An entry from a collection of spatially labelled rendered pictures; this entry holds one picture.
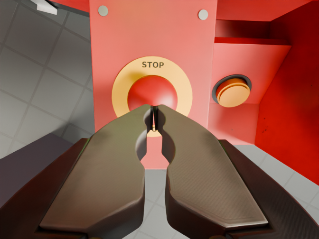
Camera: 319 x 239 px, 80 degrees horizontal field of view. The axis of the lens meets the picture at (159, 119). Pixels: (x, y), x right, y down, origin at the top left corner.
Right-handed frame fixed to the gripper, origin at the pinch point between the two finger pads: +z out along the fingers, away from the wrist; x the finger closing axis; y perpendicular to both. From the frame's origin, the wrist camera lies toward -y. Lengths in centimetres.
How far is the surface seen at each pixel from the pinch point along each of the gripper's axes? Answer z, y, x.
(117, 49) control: 6.6, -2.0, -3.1
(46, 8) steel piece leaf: 89, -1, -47
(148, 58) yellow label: 6.2, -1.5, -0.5
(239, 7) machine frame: 34.5, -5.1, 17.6
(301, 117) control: 4.7, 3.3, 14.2
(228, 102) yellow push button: 10.4, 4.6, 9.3
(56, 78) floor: 79, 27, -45
